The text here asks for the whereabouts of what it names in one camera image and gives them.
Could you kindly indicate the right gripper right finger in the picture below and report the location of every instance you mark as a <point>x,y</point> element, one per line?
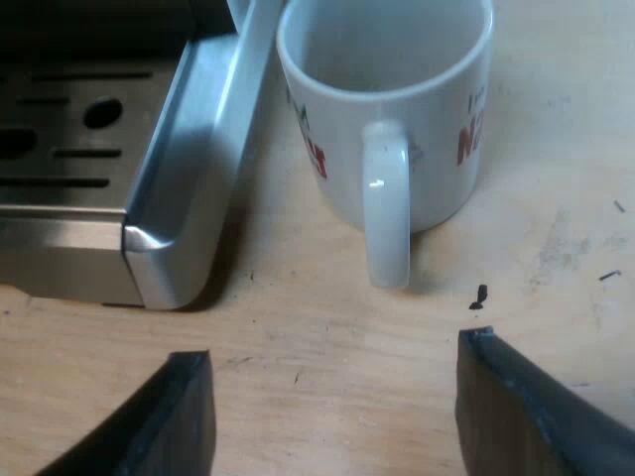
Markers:
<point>516,421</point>

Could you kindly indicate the steel espresso machine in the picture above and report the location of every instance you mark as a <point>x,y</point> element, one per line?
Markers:
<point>124,163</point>

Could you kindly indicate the white mug with red and black print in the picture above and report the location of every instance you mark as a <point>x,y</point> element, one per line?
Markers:
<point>397,99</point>

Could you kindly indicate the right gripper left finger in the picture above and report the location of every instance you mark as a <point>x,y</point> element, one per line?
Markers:
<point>164,426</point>

